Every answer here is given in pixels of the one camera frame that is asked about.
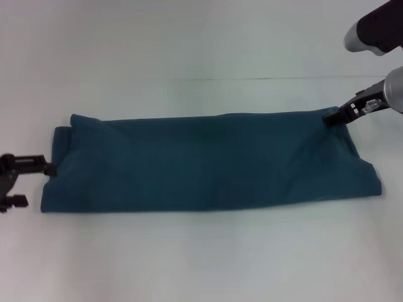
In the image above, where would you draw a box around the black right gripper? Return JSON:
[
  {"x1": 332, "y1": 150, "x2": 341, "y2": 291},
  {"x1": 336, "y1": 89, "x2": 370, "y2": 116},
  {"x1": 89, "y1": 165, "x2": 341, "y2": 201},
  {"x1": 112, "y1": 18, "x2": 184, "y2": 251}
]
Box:
[{"x1": 322, "y1": 78, "x2": 387, "y2": 127}]

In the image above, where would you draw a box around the right wrist camera housing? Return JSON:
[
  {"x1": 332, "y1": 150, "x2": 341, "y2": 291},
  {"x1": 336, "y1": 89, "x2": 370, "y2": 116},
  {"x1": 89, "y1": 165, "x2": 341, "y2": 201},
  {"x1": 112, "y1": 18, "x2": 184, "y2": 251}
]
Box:
[{"x1": 343, "y1": 0, "x2": 403, "y2": 57}]

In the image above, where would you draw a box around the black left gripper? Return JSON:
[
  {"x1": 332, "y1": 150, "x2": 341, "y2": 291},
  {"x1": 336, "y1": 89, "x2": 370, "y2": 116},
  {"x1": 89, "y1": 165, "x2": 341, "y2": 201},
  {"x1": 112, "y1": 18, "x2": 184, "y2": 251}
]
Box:
[{"x1": 0, "y1": 152, "x2": 58, "y2": 212}]

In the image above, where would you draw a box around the teal blue t-shirt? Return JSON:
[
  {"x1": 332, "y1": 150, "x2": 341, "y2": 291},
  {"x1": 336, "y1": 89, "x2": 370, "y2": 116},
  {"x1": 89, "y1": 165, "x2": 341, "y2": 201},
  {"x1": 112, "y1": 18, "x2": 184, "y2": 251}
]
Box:
[{"x1": 39, "y1": 106, "x2": 384, "y2": 214}]

